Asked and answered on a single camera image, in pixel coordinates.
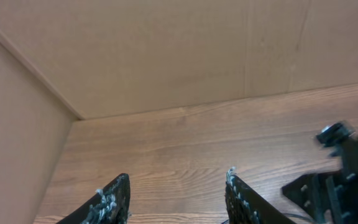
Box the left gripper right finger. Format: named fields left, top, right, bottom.
left=225, top=167, right=295, bottom=224

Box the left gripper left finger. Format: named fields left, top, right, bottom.
left=57, top=173, right=131, bottom=224

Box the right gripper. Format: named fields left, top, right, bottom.
left=282, top=137, right=358, bottom=223

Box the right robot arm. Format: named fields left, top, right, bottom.
left=282, top=122, right=358, bottom=223

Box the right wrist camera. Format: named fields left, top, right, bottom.
left=316, top=121, right=355, bottom=147

